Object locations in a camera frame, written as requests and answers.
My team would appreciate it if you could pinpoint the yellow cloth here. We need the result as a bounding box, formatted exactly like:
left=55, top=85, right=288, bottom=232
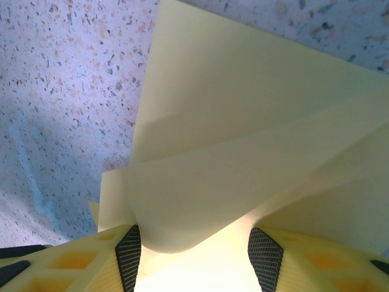
left=88, top=0, right=389, bottom=292

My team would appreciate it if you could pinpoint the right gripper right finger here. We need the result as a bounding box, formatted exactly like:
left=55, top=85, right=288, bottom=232
left=247, top=226, right=389, bottom=292

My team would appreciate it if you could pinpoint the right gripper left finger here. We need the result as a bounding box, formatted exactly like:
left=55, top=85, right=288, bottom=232
left=0, top=223, right=143, bottom=292

